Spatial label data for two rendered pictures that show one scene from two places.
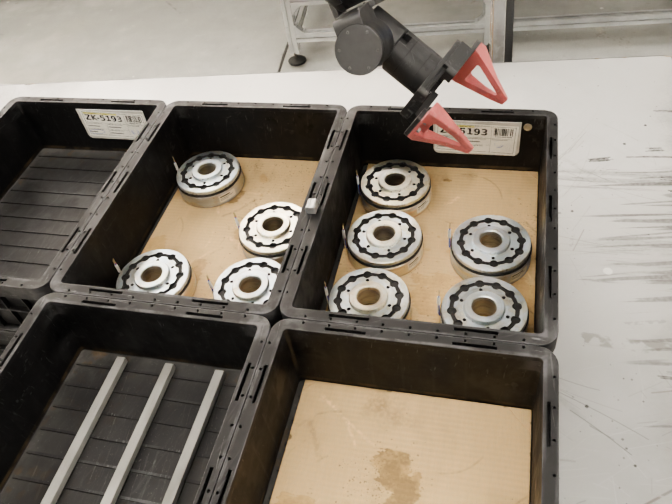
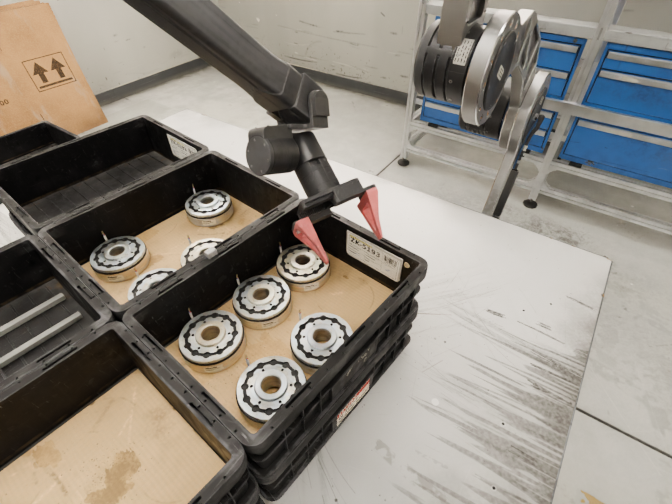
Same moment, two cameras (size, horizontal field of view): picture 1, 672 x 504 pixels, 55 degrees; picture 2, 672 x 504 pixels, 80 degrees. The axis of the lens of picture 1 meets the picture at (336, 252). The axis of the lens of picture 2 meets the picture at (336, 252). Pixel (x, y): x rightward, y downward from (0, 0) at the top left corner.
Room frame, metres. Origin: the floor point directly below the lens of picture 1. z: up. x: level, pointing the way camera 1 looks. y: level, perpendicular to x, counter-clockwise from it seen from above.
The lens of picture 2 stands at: (0.21, -0.35, 1.40)
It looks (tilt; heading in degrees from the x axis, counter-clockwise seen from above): 43 degrees down; 19
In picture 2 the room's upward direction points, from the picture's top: straight up
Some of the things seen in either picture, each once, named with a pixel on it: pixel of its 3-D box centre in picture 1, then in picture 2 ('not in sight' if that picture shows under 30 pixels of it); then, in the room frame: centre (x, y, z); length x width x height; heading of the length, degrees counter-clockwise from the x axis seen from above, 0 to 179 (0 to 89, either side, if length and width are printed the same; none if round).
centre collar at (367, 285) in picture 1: (368, 297); (210, 333); (0.50, -0.03, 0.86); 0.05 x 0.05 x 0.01
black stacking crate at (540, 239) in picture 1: (433, 235); (288, 312); (0.58, -0.13, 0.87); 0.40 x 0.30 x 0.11; 159
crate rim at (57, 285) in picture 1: (214, 194); (177, 217); (0.68, 0.15, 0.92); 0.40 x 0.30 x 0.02; 159
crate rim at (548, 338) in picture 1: (433, 207); (285, 292); (0.58, -0.13, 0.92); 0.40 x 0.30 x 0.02; 159
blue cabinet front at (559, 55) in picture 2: not in sight; (489, 86); (2.48, -0.40, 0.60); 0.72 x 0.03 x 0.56; 75
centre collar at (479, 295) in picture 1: (484, 307); (271, 385); (0.45, -0.16, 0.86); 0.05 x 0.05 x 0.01
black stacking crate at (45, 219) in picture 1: (45, 207); (110, 183); (0.79, 0.43, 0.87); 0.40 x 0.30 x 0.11; 159
